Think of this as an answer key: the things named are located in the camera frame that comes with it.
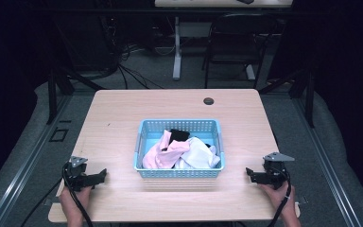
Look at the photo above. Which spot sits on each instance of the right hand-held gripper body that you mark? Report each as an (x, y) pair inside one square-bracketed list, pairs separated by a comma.
[(274, 173)]

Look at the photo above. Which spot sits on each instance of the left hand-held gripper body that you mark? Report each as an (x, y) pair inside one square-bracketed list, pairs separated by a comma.
[(75, 176)]

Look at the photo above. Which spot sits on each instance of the white sock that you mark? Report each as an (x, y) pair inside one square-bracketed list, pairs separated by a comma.
[(200, 154)]

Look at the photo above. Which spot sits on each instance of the light blue plastic basket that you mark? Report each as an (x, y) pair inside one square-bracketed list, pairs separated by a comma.
[(148, 135)]

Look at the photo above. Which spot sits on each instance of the pink sock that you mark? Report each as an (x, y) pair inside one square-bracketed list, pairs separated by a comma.
[(165, 154)]

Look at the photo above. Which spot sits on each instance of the black sock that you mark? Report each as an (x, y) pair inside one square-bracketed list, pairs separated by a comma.
[(179, 135)]

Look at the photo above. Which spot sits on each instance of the person's left hand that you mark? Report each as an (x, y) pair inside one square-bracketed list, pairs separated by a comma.
[(73, 200)]

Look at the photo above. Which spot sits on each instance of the person's right hand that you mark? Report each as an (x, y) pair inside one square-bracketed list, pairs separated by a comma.
[(277, 198)]

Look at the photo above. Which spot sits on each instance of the black metal stand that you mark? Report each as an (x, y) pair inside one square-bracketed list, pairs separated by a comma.
[(310, 101), (53, 94)]

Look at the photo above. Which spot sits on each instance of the black folding chair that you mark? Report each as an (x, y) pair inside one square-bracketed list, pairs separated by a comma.
[(233, 34)]

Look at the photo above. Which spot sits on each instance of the white desk leg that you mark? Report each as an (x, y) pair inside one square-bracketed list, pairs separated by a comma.
[(177, 47)]

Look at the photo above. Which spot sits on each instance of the dark object on background desk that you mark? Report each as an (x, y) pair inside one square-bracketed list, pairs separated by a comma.
[(245, 1)]

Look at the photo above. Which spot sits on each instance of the aluminium floor rail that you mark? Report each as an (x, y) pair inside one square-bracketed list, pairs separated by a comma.
[(25, 164), (324, 164)]

